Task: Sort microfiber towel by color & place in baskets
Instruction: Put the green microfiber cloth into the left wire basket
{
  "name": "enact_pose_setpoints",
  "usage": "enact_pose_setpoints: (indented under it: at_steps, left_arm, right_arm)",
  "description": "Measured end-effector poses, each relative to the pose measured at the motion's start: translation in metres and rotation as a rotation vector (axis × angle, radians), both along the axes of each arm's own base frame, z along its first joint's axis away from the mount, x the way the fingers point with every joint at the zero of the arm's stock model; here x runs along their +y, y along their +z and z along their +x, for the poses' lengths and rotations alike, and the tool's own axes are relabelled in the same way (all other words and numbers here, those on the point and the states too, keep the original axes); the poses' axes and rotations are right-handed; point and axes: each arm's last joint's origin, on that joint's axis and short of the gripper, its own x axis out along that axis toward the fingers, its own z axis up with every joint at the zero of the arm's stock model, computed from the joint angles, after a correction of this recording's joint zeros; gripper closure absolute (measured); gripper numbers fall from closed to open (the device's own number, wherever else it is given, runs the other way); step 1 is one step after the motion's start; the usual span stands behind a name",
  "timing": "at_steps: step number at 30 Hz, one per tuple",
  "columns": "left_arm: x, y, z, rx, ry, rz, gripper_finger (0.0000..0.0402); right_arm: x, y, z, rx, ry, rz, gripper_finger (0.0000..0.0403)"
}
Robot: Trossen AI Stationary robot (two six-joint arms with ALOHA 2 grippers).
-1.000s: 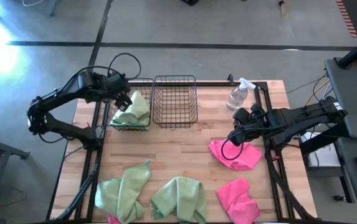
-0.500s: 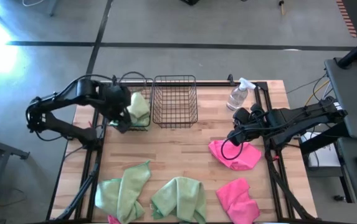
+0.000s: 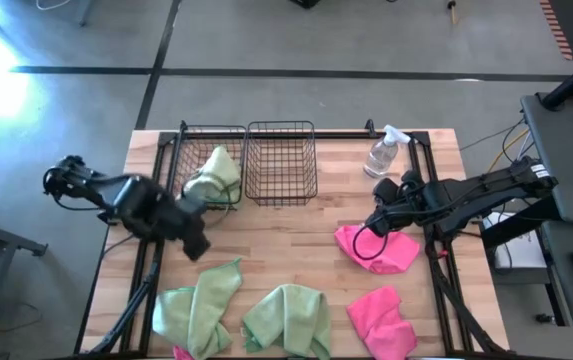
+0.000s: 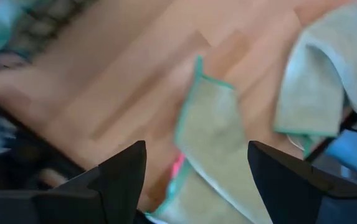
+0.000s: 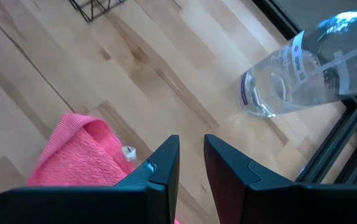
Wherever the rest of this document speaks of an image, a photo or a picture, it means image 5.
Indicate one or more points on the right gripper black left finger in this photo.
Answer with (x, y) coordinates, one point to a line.
(103, 205)

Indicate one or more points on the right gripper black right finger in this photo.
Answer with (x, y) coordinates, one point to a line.
(274, 202)

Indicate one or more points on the pink microfiber towel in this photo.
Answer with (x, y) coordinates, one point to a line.
(84, 158)

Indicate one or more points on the clear plastic spray bottle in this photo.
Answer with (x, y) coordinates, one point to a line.
(306, 77)

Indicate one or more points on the black metal table frame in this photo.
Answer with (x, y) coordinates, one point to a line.
(329, 152)

